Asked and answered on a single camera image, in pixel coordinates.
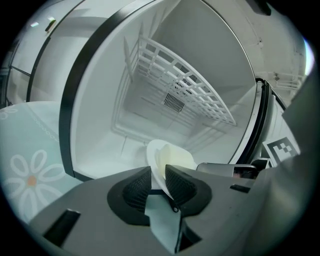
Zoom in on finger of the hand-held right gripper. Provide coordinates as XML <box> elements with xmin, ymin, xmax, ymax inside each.
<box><xmin>196</xmin><ymin>162</ymin><xmax>235</xmax><ymax>177</ymax></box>

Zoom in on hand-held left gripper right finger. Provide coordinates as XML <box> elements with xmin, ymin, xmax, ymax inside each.
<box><xmin>164</xmin><ymin>164</ymin><xmax>267</xmax><ymax>256</ymax></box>

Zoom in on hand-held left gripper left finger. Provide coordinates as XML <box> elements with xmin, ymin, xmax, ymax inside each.
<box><xmin>28</xmin><ymin>165</ymin><xmax>174</xmax><ymax>256</ymax></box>

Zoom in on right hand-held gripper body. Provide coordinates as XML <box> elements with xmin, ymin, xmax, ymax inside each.
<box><xmin>233</xmin><ymin>136</ymin><xmax>301</xmax><ymax>180</ymax></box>

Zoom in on white plate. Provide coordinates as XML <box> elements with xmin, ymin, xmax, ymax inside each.
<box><xmin>146</xmin><ymin>139</ymin><xmax>199</xmax><ymax>201</ymax></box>

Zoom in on white mini fridge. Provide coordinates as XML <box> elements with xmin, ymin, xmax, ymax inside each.
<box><xmin>58</xmin><ymin>0</ymin><xmax>266</xmax><ymax>184</ymax></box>

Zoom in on black framed panel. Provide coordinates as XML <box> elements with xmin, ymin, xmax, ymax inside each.
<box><xmin>254</xmin><ymin>77</ymin><xmax>288</xmax><ymax>166</ymax></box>

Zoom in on white wire fridge shelf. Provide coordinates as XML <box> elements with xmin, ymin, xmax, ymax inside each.
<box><xmin>123</xmin><ymin>21</ymin><xmax>238</xmax><ymax>128</ymax></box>

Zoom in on white ceiling pipes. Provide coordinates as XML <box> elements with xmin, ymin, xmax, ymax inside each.
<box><xmin>256</xmin><ymin>70</ymin><xmax>309</xmax><ymax>93</ymax></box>

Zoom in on round table light blue tablecloth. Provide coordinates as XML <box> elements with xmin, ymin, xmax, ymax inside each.
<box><xmin>0</xmin><ymin>99</ymin><xmax>183</xmax><ymax>254</ymax></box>

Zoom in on ceiling light strip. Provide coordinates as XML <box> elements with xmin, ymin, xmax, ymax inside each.
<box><xmin>303</xmin><ymin>37</ymin><xmax>316</xmax><ymax>76</ymax></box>

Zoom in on black framed whiteboard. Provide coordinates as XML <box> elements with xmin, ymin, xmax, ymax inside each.
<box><xmin>7</xmin><ymin>0</ymin><xmax>87</xmax><ymax>106</ymax></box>

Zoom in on black whiteboard eraser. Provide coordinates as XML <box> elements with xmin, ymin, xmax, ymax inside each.
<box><xmin>44</xmin><ymin>18</ymin><xmax>57</xmax><ymax>33</ymax></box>

